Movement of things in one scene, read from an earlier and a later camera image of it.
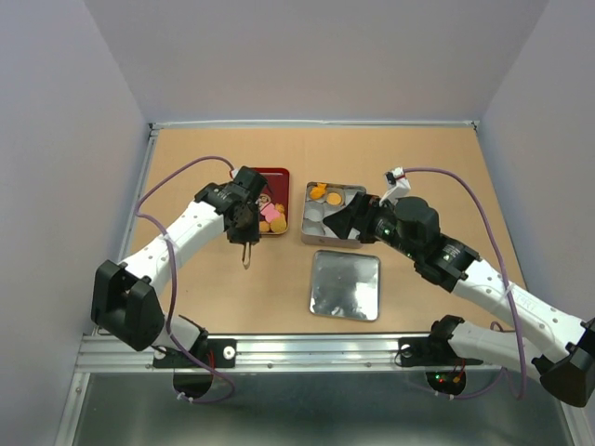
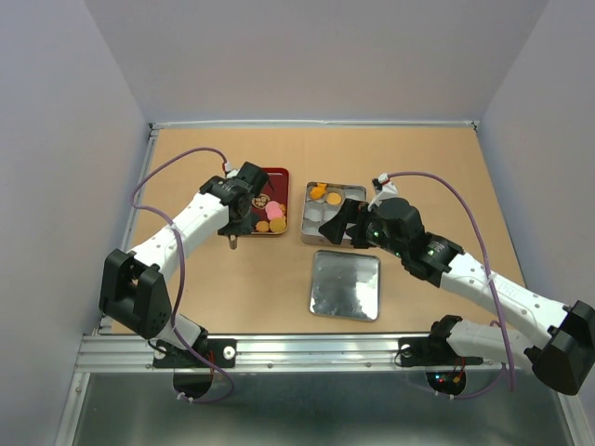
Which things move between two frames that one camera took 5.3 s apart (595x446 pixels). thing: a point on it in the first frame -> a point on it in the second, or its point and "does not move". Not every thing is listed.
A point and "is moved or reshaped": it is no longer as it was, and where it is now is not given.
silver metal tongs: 246,256 is moved or reshaped
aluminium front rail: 337,353 does not move
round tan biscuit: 334,199 does not move
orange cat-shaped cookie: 318,191 does not move
